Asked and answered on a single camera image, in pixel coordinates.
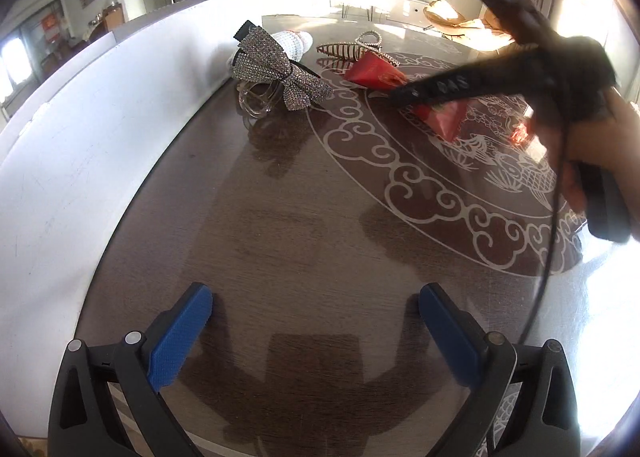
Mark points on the white knitted glove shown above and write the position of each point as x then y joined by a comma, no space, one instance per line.
297,42

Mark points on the shiny red candy packet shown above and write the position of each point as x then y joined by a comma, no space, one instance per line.
445,117

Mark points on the red gold-print gift packet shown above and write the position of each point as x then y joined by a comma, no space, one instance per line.
375,69

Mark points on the orange lounge chair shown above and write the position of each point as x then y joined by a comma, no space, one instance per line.
445,14
495,29

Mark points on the white storage box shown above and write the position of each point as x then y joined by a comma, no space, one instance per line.
75,162

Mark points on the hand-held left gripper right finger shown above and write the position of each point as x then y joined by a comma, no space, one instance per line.
450,334

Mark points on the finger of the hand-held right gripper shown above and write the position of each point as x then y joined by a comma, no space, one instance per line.
410,93

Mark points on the clear plastic hair clip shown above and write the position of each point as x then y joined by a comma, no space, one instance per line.
255,104

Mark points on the person's right hand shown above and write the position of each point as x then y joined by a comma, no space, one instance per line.
615,137

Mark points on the rhinestone bow hair clip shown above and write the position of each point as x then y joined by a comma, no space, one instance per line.
280,67

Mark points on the brown claw hair clip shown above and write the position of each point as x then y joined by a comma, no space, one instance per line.
340,49

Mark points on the brown patterned desktop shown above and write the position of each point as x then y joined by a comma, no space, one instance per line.
300,187

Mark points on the red paper decoration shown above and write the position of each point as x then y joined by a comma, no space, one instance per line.
49,23

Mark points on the white television console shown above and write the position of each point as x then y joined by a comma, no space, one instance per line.
380,4

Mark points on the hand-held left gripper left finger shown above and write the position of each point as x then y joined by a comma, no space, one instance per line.
180,332

